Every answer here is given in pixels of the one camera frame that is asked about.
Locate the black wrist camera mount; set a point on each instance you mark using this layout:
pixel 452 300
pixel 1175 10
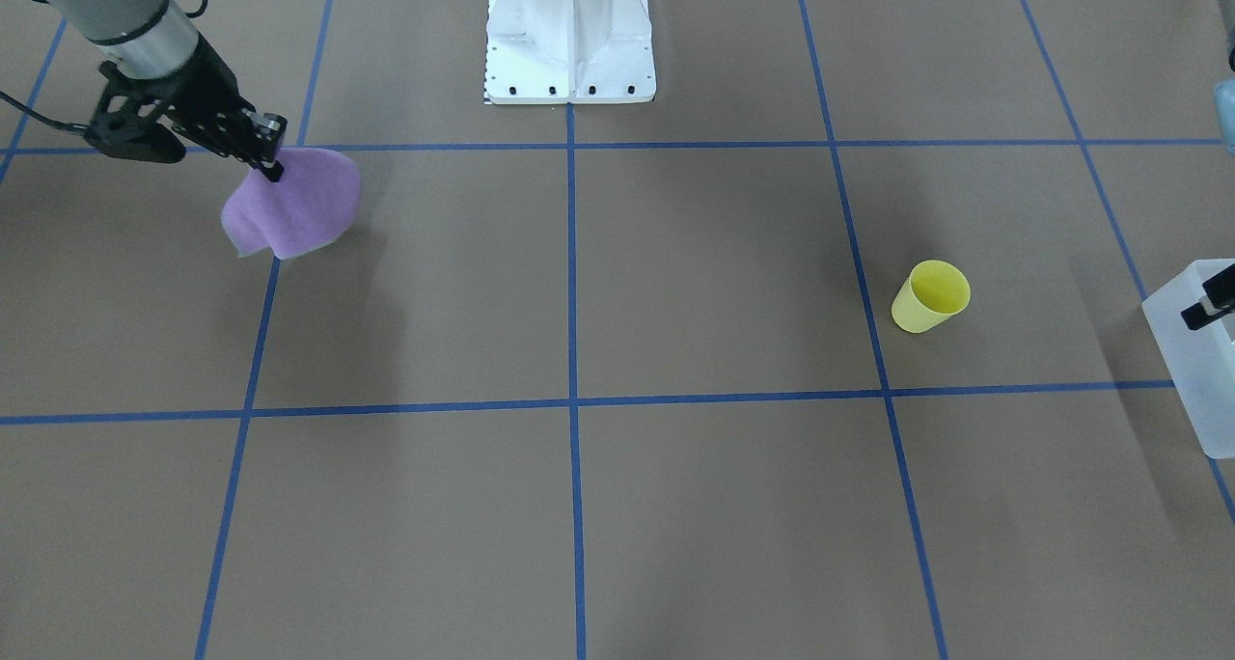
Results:
pixel 126 123

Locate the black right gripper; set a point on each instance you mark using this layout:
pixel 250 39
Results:
pixel 205 93

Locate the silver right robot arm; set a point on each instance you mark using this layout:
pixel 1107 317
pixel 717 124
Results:
pixel 148 39

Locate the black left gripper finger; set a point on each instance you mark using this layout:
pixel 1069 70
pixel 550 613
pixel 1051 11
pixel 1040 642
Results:
pixel 1216 302

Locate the yellow plastic cup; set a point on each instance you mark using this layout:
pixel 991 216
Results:
pixel 933 292

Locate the translucent plastic box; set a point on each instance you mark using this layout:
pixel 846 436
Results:
pixel 1201 362

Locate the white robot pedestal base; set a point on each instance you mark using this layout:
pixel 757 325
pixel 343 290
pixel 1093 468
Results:
pixel 547 52

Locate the purple cloth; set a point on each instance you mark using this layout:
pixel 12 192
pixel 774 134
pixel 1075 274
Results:
pixel 312 204

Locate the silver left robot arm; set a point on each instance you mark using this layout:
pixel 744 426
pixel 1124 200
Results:
pixel 1223 94

